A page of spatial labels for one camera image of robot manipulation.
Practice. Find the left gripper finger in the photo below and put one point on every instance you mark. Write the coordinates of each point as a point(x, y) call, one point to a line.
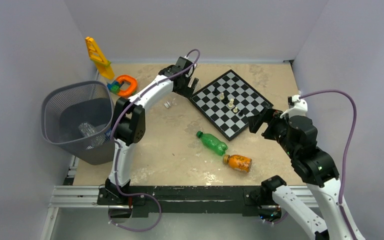
point(194, 83)
point(186, 92)

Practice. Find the orange ring toy with blocks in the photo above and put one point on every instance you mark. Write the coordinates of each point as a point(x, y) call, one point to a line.
point(123, 86)

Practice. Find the green plastic bottle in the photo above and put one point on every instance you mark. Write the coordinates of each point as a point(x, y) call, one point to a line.
point(212, 143)

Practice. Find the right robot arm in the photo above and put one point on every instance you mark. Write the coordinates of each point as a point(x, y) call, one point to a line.
point(298, 138)

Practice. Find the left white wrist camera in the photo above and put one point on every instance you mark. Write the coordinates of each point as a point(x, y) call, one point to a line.
point(183, 63)

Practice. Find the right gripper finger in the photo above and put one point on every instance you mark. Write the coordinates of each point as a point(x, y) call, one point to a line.
point(255, 122)
point(269, 113)

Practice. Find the black chess piece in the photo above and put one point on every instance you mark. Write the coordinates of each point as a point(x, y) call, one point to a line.
point(226, 100)
point(215, 91)

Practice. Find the yellow toy ladder piece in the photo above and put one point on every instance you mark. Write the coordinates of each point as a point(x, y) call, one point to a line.
point(95, 54)

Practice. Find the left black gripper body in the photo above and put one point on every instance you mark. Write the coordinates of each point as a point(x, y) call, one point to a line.
point(186, 78)

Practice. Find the large clear plastic bottle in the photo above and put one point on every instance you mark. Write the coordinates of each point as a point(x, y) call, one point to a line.
point(87, 130)

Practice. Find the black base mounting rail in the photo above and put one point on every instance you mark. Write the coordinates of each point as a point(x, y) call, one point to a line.
point(139, 200)

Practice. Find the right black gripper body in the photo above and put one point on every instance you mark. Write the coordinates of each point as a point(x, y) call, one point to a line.
point(275, 129)

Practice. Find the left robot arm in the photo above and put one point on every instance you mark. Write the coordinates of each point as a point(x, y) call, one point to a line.
point(129, 121)

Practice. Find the black chess piece middle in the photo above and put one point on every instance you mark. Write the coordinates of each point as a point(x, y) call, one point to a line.
point(226, 100)

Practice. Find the grey mesh waste bin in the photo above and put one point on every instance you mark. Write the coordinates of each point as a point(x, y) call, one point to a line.
point(65, 108)

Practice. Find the black chess piece far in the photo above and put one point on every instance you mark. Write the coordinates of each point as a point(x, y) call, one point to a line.
point(215, 91)

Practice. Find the pepsi labelled clear bottle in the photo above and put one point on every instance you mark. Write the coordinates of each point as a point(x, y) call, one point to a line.
point(101, 139)

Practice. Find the white chess queen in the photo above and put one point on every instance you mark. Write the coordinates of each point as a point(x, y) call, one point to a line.
point(231, 103)

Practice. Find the orange juice bottle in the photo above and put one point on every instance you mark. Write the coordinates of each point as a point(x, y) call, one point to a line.
point(238, 162)

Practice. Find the black and white chessboard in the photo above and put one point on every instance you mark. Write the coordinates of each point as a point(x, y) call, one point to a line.
point(247, 98)

